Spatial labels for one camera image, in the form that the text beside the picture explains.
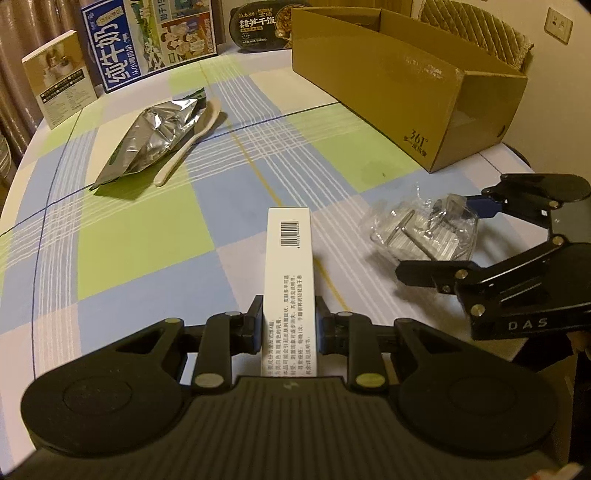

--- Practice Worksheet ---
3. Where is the desktop with checked tablecloth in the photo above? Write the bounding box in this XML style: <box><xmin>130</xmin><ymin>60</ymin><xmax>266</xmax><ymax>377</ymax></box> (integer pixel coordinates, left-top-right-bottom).
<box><xmin>0</xmin><ymin>44</ymin><xmax>591</xmax><ymax>370</ymax></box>

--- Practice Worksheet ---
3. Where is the long white ointment box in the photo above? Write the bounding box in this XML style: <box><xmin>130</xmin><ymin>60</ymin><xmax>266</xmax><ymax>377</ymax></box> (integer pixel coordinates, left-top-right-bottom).
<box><xmin>256</xmin><ymin>207</ymin><xmax>321</xmax><ymax>379</ymax></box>

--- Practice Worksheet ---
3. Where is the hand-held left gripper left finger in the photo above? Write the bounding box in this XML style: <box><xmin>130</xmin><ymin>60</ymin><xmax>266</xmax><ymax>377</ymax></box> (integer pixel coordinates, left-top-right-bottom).
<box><xmin>104</xmin><ymin>295</ymin><xmax>266</xmax><ymax>394</ymax></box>

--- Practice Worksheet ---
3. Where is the silver foil pouch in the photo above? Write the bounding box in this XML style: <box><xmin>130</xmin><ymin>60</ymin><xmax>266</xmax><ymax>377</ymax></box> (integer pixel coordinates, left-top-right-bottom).
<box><xmin>90</xmin><ymin>87</ymin><xmax>211</xmax><ymax>192</ymax></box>

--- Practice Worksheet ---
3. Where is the cream plastic spoon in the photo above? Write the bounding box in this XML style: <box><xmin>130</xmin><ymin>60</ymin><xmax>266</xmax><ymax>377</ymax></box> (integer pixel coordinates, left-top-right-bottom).
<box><xmin>154</xmin><ymin>98</ymin><xmax>223</xmax><ymax>188</ymax></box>

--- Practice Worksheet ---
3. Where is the clear plastic packaging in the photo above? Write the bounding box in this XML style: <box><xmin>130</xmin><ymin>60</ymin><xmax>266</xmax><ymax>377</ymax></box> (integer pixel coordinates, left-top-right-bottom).
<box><xmin>358</xmin><ymin>185</ymin><xmax>481</xmax><ymax>267</ymax></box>

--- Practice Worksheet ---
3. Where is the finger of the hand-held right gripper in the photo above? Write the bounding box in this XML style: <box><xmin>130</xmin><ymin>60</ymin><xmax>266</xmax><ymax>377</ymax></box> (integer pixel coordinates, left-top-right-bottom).
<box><xmin>464</xmin><ymin>173</ymin><xmax>591</xmax><ymax>232</ymax></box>
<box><xmin>396</xmin><ymin>235</ymin><xmax>571</xmax><ymax>296</ymax></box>

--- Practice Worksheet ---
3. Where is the small beige product box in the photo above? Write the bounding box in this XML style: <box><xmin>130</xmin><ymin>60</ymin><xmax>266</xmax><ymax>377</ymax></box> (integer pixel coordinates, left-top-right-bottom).
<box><xmin>22</xmin><ymin>30</ymin><xmax>99</xmax><ymax>130</ymax></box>

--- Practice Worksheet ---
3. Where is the white wall socket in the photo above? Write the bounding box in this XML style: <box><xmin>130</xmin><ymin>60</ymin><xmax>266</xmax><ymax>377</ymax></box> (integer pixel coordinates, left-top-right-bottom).
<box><xmin>545</xmin><ymin>7</ymin><xmax>575</xmax><ymax>44</ymax></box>

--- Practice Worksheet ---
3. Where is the brown cardboard box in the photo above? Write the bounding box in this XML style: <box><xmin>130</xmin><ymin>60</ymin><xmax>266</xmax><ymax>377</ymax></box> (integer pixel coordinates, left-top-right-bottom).
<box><xmin>290</xmin><ymin>7</ymin><xmax>529</xmax><ymax>175</ymax></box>

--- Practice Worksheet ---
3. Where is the black instant rice bowl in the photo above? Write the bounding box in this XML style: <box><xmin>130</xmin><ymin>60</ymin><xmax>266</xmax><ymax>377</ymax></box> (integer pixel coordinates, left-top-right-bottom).
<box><xmin>228</xmin><ymin>0</ymin><xmax>314</xmax><ymax>54</ymax></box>

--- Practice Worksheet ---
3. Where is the beige curtain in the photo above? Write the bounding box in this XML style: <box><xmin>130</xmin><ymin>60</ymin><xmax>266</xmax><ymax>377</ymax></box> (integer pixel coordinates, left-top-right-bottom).
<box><xmin>0</xmin><ymin>0</ymin><xmax>88</xmax><ymax>162</ymax></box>

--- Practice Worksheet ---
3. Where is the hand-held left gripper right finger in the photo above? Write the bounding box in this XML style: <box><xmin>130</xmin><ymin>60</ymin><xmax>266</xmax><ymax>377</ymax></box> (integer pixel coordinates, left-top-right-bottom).
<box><xmin>316</xmin><ymin>295</ymin><xmax>463</xmax><ymax>393</ymax></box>

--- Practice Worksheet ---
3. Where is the blue milk carton box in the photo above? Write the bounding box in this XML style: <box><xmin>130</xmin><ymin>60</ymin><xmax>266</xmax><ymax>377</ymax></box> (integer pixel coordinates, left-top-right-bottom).
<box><xmin>79</xmin><ymin>0</ymin><xmax>220</xmax><ymax>95</ymax></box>

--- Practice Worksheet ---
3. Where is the quilted chair cushion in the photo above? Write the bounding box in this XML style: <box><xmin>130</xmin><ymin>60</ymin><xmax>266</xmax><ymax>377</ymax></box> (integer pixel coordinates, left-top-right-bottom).
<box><xmin>418</xmin><ymin>0</ymin><xmax>536</xmax><ymax>73</ymax></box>

